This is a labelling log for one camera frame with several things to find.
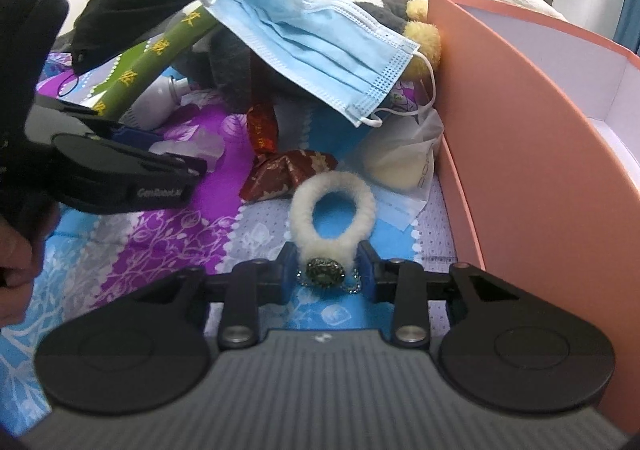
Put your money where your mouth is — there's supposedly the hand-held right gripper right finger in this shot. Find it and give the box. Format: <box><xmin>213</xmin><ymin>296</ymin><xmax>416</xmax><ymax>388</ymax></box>
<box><xmin>357</xmin><ymin>241</ymin><xmax>521</xmax><ymax>348</ymax></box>

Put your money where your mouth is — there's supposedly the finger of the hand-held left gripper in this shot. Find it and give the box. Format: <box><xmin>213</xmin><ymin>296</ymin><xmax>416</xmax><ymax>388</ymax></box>
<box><xmin>150</xmin><ymin>152</ymin><xmax>208</xmax><ymax>179</ymax></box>
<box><xmin>111</xmin><ymin>125</ymin><xmax>168</xmax><ymax>147</ymax></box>

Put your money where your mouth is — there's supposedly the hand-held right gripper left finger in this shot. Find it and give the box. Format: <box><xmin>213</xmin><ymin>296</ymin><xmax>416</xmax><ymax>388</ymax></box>
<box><xmin>135</xmin><ymin>242</ymin><xmax>299</xmax><ymax>351</ymax></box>

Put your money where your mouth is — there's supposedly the clear plastic wrapper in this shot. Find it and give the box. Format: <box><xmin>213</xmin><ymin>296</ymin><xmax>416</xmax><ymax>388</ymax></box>
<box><xmin>150</xmin><ymin>130</ymin><xmax>226</xmax><ymax>173</ymax></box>

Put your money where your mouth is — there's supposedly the white fluffy hair tie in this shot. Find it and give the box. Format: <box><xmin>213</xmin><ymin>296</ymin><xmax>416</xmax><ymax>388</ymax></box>
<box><xmin>287</xmin><ymin>171</ymin><xmax>378</xmax><ymax>293</ymax></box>

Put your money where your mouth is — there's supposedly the dark red patterned pouch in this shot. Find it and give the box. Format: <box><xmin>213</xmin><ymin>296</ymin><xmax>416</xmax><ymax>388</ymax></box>
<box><xmin>239</xmin><ymin>150</ymin><xmax>338</xmax><ymax>203</ymax></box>

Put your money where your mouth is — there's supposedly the clear bag with cream cloth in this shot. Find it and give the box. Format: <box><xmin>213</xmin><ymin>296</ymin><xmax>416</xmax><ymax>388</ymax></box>
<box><xmin>352</xmin><ymin>80</ymin><xmax>446</xmax><ymax>233</ymax></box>

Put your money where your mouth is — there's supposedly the pink cardboard box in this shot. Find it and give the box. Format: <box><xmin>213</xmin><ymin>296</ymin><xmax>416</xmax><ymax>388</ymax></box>
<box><xmin>427</xmin><ymin>0</ymin><xmax>640</xmax><ymax>396</ymax></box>

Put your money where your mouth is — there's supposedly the person's left hand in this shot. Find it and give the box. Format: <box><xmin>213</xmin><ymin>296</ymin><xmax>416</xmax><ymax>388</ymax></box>
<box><xmin>0</xmin><ymin>207</ymin><xmax>61</xmax><ymax>331</ymax></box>

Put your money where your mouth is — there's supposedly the white plastic bottle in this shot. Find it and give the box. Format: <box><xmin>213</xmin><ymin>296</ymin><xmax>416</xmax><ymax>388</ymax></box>
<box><xmin>125</xmin><ymin>75</ymin><xmax>193</xmax><ymax>128</ymax></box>

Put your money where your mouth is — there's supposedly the green snake plush toy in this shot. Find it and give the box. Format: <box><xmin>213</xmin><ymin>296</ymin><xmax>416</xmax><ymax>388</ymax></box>
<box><xmin>92</xmin><ymin>0</ymin><xmax>343</xmax><ymax>123</ymax></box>

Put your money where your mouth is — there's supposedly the striped floral bed sheet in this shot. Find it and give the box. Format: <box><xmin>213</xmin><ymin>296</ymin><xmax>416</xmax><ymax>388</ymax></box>
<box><xmin>0</xmin><ymin>50</ymin><xmax>456</xmax><ymax>431</ymax></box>

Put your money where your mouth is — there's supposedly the grey penguin plush toy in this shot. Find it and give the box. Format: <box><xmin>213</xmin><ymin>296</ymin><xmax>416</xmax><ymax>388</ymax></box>
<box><xmin>172</xmin><ymin>0</ymin><xmax>443</xmax><ymax>113</ymax></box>

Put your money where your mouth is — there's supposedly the blue face mask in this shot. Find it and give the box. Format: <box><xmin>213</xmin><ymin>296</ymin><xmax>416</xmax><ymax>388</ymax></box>
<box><xmin>185</xmin><ymin>0</ymin><xmax>438</xmax><ymax>128</ymax></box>

